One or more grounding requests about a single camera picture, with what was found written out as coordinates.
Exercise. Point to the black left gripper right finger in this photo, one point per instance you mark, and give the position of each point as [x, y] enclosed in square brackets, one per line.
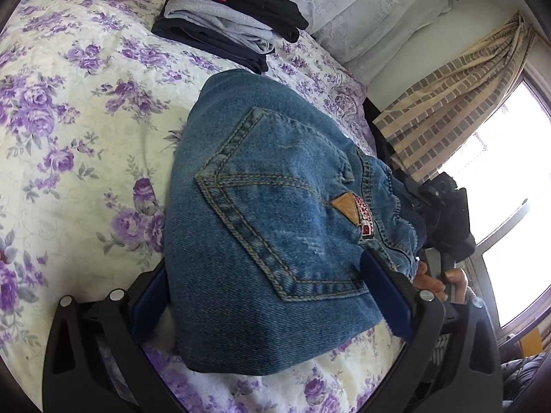
[450, 360]

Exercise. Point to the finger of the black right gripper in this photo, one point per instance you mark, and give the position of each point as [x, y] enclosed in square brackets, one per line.
[411, 189]

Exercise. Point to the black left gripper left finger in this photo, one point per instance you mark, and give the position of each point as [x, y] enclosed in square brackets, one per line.
[94, 360]

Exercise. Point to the blue denim kids pants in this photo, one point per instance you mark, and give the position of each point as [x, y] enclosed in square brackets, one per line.
[269, 211]

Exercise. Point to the person's right hand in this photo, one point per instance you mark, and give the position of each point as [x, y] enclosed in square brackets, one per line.
[455, 277]

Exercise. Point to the beige checked curtain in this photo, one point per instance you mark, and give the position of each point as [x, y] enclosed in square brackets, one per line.
[427, 124]

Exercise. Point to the purple floral bed quilt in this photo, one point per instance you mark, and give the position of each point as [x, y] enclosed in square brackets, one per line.
[92, 104]

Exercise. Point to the folded grey garment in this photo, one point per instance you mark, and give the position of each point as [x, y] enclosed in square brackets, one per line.
[237, 26]

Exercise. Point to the folded dark navy garment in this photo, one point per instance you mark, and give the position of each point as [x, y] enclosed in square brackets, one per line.
[210, 41]

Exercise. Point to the window frame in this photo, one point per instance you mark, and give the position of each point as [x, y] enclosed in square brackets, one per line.
[512, 261]

